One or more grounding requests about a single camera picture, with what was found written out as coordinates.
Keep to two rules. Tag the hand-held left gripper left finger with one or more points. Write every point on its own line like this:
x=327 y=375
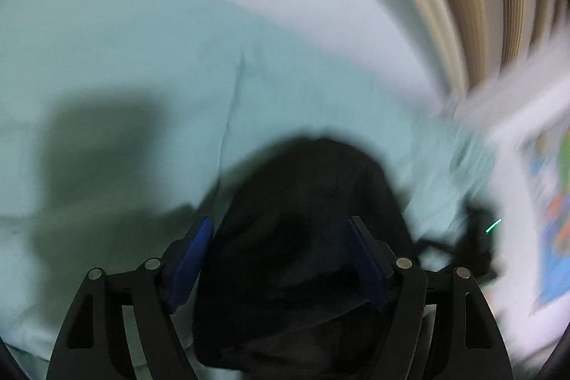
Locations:
x=192 y=257

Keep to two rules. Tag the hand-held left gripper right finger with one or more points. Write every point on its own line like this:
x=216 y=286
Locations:
x=363 y=260

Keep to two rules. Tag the black hooded jacket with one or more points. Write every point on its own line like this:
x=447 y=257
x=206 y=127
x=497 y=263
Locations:
x=289 y=206

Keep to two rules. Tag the teal quilt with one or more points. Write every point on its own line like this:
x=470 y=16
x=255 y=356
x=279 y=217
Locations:
x=133 y=50

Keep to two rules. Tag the colourful wall poster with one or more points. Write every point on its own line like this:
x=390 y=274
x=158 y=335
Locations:
x=552 y=206

